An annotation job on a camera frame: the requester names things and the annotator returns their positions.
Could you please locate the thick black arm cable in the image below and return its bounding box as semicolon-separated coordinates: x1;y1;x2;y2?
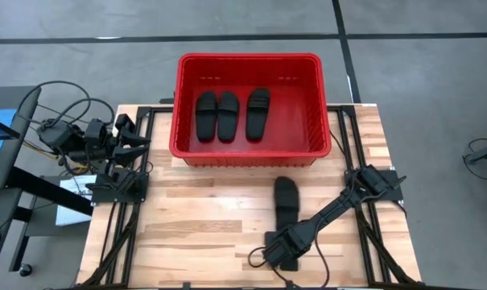
16;80;116;126

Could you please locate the grey side table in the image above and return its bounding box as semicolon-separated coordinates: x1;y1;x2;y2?
0;188;23;279

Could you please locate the white box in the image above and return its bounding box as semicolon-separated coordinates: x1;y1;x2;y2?
56;174;98;226

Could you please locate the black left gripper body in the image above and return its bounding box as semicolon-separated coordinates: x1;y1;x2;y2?
105;114;136;166

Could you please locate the black floor cable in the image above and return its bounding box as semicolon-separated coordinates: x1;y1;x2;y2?
462;138;487;183

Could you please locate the black diagonal stand beam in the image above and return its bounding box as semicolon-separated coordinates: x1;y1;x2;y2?
5;167;94;217

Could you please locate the grey monitor with blue screen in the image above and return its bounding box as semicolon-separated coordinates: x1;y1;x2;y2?
0;85;42;193

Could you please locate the black rubber slide sandal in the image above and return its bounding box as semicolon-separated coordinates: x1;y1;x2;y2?
273;176;301;235
245;87;271;143
195;90;219;143
217;90;241;143

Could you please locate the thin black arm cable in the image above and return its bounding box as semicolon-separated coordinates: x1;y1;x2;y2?
328;129;349;164

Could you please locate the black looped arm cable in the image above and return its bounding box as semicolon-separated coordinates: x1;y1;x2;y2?
247;229;332;289

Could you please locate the black aluminium rail frame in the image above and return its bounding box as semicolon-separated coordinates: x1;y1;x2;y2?
326;104;419;288
80;105;175;288

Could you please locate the red plastic bin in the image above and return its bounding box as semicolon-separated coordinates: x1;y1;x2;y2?
168;52;332;168

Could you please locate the black table edge rail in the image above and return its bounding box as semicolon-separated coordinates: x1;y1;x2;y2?
45;284;481;290

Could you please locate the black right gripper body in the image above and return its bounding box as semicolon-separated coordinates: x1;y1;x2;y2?
262;220;315;267

